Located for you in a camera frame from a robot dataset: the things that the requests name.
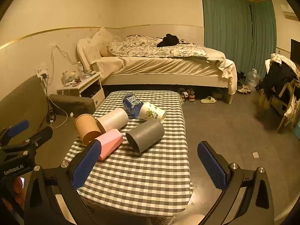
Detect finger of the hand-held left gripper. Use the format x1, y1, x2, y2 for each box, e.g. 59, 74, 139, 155
0, 119, 30, 147
22, 127, 53, 155

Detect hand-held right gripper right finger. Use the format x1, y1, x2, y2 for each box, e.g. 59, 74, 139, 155
197, 141, 275, 225

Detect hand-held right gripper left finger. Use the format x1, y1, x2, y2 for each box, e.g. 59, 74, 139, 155
24, 139, 102, 225

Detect pink faceted cup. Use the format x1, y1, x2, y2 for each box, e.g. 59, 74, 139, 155
95, 128, 124, 161

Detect brown paper cup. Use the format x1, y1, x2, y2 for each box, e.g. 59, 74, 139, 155
74, 114, 102, 146

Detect white plastic cup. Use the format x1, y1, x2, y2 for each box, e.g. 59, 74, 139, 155
96, 108, 129, 134

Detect grey plastic cup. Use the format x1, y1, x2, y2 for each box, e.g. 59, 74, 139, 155
126, 119, 165, 153

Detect white printed paper cup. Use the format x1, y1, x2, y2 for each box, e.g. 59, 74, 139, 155
139, 102, 167, 124

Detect person's left hand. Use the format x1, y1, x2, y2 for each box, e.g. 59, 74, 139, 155
1, 176, 26, 216

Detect dark grey cushion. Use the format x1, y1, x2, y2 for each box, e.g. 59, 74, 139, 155
48, 94, 96, 117

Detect checked tablecloth table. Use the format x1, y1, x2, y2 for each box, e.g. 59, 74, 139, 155
63, 90, 194, 225

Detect pale green slipper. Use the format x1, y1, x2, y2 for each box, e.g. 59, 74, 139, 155
200, 96, 217, 104

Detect white nightstand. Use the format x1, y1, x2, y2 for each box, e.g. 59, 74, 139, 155
57, 71, 105, 106

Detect blue label water bottle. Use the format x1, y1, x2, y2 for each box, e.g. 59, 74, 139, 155
122, 92, 144, 119

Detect beige sandals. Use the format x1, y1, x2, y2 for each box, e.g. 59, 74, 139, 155
237, 84, 252, 95

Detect wooden chair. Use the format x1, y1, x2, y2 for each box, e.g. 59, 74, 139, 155
258, 58, 300, 134

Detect blue bin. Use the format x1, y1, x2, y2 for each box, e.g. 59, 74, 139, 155
293, 119, 300, 141

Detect clear water jug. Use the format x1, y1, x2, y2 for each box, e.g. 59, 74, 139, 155
247, 68, 260, 92

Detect white bed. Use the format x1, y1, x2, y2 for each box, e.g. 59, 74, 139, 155
77, 34, 237, 105

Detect cream pillow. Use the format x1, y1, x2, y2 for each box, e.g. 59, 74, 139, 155
90, 27, 115, 60

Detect black jacket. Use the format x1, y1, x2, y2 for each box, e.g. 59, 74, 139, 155
262, 62, 299, 100

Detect plaid cloth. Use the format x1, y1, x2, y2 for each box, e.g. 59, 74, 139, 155
269, 53, 299, 75

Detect printed blanket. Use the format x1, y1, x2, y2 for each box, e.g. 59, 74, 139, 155
108, 36, 208, 59

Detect black cloth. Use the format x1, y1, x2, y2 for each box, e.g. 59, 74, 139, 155
157, 34, 180, 48

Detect green curtain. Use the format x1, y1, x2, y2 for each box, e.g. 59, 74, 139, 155
200, 0, 253, 74
250, 0, 277, 75

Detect black screen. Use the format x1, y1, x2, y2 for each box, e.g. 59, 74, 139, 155
290, 39, 300, 62

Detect white air conditioner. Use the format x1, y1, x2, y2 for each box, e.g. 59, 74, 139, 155
280, 3, 299, 18

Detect white floor cable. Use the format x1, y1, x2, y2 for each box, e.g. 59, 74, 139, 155
48, 96, 69, 129

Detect black power cable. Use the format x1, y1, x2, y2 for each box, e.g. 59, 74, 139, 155
40, 75, 57, 123

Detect wall socket with plugs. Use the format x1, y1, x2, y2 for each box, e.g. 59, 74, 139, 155
35, 63, 49, 78

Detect white wall cable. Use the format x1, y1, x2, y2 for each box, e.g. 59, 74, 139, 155
50, 43, 79, 66

